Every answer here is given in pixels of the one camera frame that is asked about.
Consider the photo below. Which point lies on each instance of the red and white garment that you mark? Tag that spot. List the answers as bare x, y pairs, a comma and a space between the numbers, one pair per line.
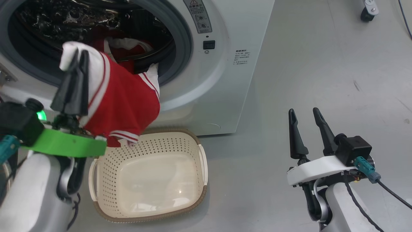
125, 103

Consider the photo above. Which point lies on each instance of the cream perforated laundry basket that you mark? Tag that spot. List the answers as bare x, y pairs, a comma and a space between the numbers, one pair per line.
151, 183

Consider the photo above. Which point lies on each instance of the white front-load washing machine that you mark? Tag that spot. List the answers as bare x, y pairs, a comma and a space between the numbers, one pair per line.
225, 80

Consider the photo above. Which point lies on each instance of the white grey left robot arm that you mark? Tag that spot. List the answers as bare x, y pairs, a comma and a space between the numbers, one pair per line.
29, 193

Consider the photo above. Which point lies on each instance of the metal leg with caster wheel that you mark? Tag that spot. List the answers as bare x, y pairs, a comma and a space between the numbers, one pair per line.
368, 11

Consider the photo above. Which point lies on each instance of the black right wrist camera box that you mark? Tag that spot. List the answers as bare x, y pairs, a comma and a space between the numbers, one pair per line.
354, 149

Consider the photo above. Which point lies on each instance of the silver metal door hinge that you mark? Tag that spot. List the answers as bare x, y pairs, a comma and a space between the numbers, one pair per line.
5, 75

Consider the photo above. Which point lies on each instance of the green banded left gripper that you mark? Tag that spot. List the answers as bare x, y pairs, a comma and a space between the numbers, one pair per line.
64, 143

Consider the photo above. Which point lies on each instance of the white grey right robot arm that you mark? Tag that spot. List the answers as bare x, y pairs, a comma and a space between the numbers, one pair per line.
341, 209

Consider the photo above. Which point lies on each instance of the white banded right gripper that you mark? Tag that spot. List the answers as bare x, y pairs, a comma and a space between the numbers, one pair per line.
317, 169

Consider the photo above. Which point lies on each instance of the grey warning sticker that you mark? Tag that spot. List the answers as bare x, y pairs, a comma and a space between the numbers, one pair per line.
199, 16

